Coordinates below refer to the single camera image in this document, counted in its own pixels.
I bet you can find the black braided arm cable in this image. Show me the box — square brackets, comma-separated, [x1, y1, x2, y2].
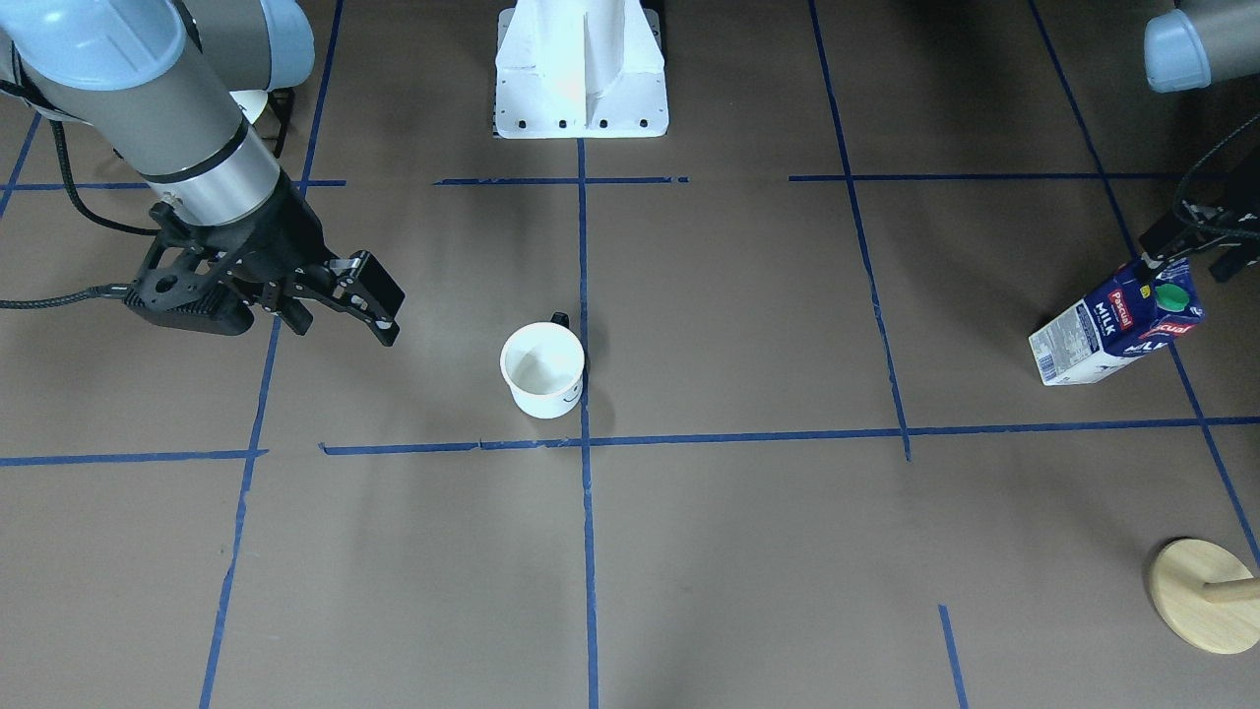
[0, 49, 163, 310]
[1171, 113, 1260, 242]

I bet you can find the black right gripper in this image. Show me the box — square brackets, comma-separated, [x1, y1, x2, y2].
[123, 174, 406, 348]

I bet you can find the white ribbed mug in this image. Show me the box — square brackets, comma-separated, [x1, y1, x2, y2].
[231, 89, 270, 125]

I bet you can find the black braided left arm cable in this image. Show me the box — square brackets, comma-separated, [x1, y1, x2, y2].
[1171, 113, 1260, 242]

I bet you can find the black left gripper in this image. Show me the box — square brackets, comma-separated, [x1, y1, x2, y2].
[1140, 181, 1259, 285]

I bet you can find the black mug rack tray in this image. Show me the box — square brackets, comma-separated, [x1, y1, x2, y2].
[258, 87, 295, 159]

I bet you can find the blue white milk carton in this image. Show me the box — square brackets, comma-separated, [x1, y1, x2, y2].
[1028, 259, 1206, 387]

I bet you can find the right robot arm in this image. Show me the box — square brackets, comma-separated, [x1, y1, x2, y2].
[3, 1, 404, 348]

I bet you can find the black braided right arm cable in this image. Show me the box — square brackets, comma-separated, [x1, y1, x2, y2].
[0, 49, 163, 310]

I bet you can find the wooden mug tree stand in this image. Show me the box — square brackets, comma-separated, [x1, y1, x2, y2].
[1147, 538, 1259, 655]

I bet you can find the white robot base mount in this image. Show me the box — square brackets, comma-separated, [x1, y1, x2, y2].
[491, 1, 670, 140]

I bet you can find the white smiley mug black handle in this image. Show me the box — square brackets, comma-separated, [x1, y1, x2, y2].
[499, 311, 587, 421]

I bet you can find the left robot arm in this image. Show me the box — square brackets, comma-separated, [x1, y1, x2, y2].
[1139, 1, 1259, 285]

